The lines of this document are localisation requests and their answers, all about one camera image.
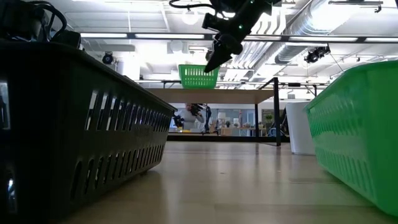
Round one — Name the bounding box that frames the green plastic slotted basket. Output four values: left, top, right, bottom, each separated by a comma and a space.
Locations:
178, 64, 220, 90
304, 60, 398, 217

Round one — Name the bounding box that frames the black ceiling track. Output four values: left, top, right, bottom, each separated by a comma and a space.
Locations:
328, 0, 384, 14

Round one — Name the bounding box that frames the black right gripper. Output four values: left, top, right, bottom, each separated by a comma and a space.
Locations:
201, 0, 271, 74

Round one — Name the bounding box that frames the white round ceiling ring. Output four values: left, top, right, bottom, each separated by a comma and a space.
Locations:
182, 9, 200, 26

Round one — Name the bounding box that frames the long ceiling light bar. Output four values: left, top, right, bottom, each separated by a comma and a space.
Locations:
80, 32, 398, 44

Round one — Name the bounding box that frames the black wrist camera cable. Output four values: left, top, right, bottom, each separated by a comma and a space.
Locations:
169, 0, 218, 9

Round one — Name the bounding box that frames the black table frame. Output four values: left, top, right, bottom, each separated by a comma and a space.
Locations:
167, 133, 290, 143

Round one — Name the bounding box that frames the black plastic slotted basket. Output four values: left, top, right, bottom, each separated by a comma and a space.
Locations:
0, 40, 178, 224

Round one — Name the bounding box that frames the silver ventilation duct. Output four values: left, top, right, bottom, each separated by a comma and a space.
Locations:
273, 0, 371, 65

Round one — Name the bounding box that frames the white plastic handled bin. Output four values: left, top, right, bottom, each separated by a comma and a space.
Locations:
285, 101, 317, 156

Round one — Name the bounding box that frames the person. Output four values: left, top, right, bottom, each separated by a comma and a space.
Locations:
182, 103, 206, 131

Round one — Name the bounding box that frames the wooden shelf with black legs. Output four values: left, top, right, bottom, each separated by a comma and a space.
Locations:
146, 77, 282, 147

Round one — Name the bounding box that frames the black ceiling camera mount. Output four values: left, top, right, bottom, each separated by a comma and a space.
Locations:
303, 45, 331, 64

